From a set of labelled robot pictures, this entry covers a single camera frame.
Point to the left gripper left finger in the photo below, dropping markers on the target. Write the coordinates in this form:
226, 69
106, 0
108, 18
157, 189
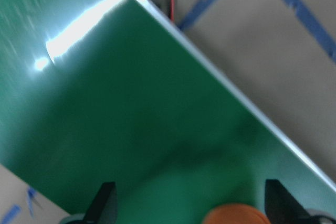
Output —
103, 208

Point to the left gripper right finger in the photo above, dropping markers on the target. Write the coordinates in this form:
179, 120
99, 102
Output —
281, 206

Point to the orange cylinder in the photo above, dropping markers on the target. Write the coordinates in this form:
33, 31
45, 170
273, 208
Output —
235, 213

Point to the green conveyor belt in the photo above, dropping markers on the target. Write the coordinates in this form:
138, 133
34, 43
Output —
94, 91

